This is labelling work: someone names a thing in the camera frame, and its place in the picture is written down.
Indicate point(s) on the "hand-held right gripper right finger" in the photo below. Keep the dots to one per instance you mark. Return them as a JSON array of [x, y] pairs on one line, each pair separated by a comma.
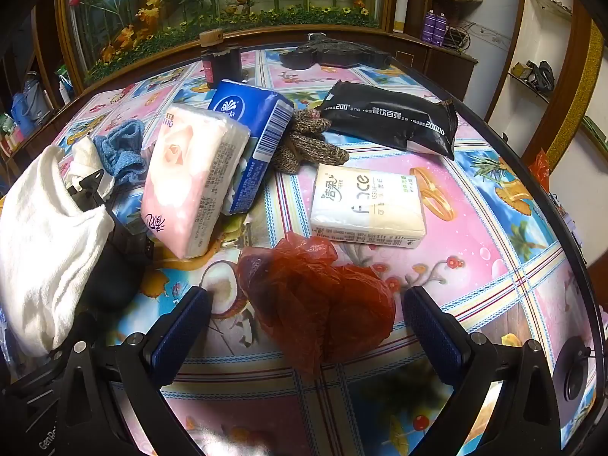
[[437, 339]]

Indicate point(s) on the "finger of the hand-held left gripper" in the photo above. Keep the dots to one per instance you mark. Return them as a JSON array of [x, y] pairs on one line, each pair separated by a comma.
[[90, 189]]

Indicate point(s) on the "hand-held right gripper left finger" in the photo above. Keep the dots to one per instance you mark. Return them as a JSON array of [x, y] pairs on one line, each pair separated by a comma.
[[180, 342]]

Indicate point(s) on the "large white towel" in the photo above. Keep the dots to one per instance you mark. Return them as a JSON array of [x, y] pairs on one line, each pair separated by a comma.
[[47, 247]]

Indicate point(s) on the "red plastic bag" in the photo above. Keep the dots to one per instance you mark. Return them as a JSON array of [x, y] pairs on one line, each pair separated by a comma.
[[539, 171], [323, 304]]

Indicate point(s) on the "white and yellow tissue pack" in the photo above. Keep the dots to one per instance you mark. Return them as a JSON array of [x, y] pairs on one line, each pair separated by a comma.
[[365, 209]]

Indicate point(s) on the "blue tissue pack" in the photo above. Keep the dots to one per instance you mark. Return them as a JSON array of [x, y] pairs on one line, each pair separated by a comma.
[[256, 114]]

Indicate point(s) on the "small white towel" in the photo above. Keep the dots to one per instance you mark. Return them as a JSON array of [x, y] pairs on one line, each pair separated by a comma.
[[88, 154]]

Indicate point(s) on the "blue towel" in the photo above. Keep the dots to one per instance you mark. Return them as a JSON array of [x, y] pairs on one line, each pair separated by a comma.
[[121, 152]]

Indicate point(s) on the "black motor with grey head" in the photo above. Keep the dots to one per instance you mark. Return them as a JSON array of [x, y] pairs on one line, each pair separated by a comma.
[[121, 261]]

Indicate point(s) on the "pink tissue pack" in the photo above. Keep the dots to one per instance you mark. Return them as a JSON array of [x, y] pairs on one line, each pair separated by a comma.
[[190, 175]]

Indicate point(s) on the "white spray bottle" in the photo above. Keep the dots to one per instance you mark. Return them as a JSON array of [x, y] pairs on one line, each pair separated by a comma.
[[61, 88]]

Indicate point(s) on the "blue plastic bottle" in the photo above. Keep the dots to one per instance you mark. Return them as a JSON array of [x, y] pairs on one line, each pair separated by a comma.
[[21, 107]]

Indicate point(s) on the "black round object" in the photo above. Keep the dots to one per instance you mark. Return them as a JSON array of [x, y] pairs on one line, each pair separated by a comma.
[[574, 370]]

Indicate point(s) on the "dark jar with wooden lid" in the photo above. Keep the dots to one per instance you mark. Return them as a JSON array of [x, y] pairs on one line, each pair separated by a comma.
[[221, 66]]

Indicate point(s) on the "brown knitted glove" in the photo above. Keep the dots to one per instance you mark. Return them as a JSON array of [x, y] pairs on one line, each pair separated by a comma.
[[304, 145]]

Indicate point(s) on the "black glossy packet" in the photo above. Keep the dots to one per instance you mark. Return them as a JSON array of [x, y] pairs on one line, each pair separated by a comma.
[[384, 118]]

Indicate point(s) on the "dark wooden cabinet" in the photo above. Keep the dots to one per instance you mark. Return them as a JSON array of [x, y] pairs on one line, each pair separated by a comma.
[[451, 64]]

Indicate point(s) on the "yellow block on shelf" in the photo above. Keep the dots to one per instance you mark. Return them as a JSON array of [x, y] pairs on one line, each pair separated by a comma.
[[518, 70]]

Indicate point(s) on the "dark item on shelf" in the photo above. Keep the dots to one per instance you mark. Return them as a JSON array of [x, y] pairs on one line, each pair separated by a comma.
[[539, 76]]

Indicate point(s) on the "floral wall panel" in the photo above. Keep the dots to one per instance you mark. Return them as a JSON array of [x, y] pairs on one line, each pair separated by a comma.
[[190, 4]]

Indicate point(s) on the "gold arched frame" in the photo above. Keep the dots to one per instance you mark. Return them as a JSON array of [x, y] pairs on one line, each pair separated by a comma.
[[577, 90]]

